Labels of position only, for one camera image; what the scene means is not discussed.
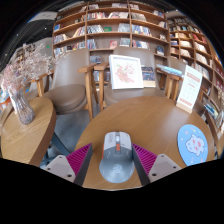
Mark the dark-covered standing book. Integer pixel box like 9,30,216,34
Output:
141,65,157,88

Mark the curved wooden bookshelf unit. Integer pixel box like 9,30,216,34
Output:
166,11,224,134

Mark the wide wooden bookshelf unit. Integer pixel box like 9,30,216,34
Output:
51,1,171,64

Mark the large white sign card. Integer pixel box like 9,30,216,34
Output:
175,64,204,115

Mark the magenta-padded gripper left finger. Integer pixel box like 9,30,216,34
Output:
42,143,94,187

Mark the white hanging ceiling panel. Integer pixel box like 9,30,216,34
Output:
28,11,58,24

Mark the glass vase with pink flowers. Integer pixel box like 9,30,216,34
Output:
0,43,59,126

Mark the blue flat book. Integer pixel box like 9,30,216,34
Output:
155,64,184,77

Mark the grey computer mouse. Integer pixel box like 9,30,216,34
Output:
98,131,136,184

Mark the round wooden side table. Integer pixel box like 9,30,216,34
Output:
0,96,58,168

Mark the beige wooden-armed armchair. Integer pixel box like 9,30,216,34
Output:
31,48,99,122
156,56,214,118
94,45,168,109

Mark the white framed flower picture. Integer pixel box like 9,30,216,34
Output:
108,54,145,91

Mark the stack of books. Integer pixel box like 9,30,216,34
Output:
202,99,221,121

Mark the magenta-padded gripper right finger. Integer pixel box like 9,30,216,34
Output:
131,143,183,186

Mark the round blue mouse pad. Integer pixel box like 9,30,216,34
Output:
176,124,209,167

